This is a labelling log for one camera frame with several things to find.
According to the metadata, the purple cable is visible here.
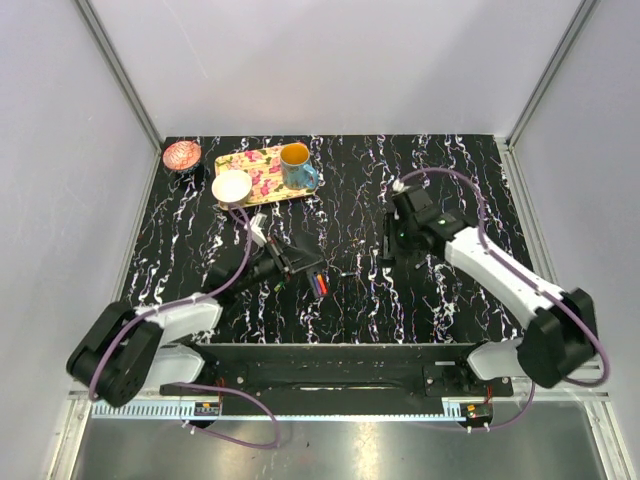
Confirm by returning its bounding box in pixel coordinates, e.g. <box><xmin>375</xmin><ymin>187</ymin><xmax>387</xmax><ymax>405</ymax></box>
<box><xmin>397</xmin><ymin>167</ymin><xmax>611</xmax><ymax>434</ymax></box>
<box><xmin>89</xmin><ymin>204</ymin><xmax>282</xmax><ymax>450</ymax></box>

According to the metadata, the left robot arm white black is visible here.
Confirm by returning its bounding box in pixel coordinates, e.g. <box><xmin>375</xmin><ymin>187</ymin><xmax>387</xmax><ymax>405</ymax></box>
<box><xmin>66</xmin><ymin>236</ymin><xmax>325</xmax><ymax>407</ymax></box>

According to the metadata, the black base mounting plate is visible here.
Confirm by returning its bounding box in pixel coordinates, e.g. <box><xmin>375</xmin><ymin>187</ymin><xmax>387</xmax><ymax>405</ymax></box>
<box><xmin>159</xmin><ymin>344</ymin><xmax>521</xmax><ymax>416</ymax></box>

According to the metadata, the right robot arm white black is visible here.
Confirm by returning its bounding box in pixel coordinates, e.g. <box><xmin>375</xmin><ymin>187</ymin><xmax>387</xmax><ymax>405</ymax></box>
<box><xmin>380</xmin><ymin>186</ymin><xmax>597</xmax><ymax>396</ymax></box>

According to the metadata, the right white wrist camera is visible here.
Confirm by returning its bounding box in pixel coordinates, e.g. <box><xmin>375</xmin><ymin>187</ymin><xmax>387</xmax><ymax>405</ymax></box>
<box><xmin>392</xmin><ymin>179</ymin><xmax>406</xmax><ymax>193</ymax></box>

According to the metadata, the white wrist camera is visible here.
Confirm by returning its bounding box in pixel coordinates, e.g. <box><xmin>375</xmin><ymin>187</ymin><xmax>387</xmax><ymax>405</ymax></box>
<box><xmin>250</xmin><ymin>213</ymin><xmax>268</xmax><ymax>247</ymax></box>
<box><xmin>392</xmin><ymin>179</ymin><xmax>406</xmax><ymax>193</ymax></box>

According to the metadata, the floral yellow tray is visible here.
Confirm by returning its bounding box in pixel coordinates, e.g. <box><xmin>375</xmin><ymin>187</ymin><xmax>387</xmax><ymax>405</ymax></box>
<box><xmin>214</xmin><ymin>145</ymin><xmax>318</xmax><ymax>206</ymax></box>

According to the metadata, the black remote control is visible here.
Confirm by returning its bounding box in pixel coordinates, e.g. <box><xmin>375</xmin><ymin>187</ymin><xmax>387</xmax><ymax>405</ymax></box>
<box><xmin>294</xmin><ymin>233</ymin><xmax>329</xmax><ymax>299</ymax></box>

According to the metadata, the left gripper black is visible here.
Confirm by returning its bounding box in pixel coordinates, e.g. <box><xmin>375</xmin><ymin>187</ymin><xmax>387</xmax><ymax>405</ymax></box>
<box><xmin>233</xmin><ymin>234</ymin><xmax>323</xmax><ymax>295</ymax></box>

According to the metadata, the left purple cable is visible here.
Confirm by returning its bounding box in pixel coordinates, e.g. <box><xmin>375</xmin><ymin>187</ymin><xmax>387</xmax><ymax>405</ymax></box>
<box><xmin>89</xmin><ymin>204</ymin><xmax>282</xmax><ymax>450</ymax></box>

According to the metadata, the blue mug orange inside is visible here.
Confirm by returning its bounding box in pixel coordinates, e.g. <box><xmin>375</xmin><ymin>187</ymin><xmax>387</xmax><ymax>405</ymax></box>
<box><xmin>280</xmin><ymin>143</ymin><xmax>319</xmax><ymax>190</ymax></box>

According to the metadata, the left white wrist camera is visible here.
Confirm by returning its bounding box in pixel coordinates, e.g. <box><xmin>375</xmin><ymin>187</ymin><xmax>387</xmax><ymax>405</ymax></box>
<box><xmin>250</xmin><ymin>213</ymin><xmax>268</xmax><ymax>247</ymax></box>

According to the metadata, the white small bowl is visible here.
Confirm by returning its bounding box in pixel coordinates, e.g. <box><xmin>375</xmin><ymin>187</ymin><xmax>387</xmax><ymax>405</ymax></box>
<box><xmin>211</xmin><ymin>170</ymin><xmax>253</xmax><ymax>210</ymax></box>

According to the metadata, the red patterned bowl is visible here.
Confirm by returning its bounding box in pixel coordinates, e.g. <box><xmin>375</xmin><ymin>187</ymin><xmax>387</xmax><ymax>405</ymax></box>
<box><xmin>162</xmin><ymin>140</ymin><xmax>202</xmax><ymax>173</ymax></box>

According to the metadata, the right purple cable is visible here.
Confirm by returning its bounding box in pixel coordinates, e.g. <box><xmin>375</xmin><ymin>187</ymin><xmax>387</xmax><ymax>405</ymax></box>
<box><xmin>397</xmin><ymin>167</ymin><xmax>611</xmax><ymax>434</ymax></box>

